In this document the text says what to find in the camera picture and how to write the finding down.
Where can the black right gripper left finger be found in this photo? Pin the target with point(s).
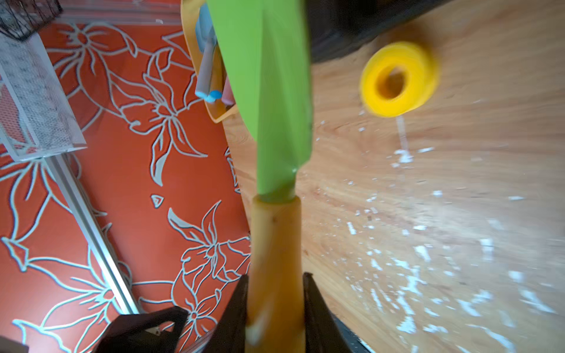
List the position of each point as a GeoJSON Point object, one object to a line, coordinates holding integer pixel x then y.
{"type": "Point", "coordinates": [229, 334]}

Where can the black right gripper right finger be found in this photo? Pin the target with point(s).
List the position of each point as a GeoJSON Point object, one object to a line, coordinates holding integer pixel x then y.
{"type": "Point", "coordinates": [321, 332]}

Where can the green shovel wooden handle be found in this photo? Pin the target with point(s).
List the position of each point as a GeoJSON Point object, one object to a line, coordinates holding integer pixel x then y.
{"type": "Point", "coordinates": [266, 50]}

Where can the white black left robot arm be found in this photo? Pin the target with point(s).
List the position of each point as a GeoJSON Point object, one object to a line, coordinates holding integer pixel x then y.
{"type": "Point", "coordinates": [130, 333]}

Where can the yellow storage box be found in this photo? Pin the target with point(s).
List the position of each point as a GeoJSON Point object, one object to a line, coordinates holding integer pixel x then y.
{"type": "Point", "coordinates": [206, 57]}

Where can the yellow tape roll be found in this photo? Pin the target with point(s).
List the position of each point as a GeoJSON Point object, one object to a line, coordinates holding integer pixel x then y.
{"type": "Point", "coordinates": [399, 78]}

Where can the black plastic tool case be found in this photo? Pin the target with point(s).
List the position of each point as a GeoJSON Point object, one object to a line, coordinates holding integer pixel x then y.
{"type": "Point", "coordinates": [340, 27]}

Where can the clear mesh wall basket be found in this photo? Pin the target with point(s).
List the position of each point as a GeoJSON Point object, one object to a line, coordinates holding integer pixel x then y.
{"type": "Point", "coordinates": [36, 117]}

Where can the black wire wall basket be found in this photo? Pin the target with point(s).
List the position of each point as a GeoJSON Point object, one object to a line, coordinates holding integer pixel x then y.
{"type": "Point", "coordinates": [20, 19]}

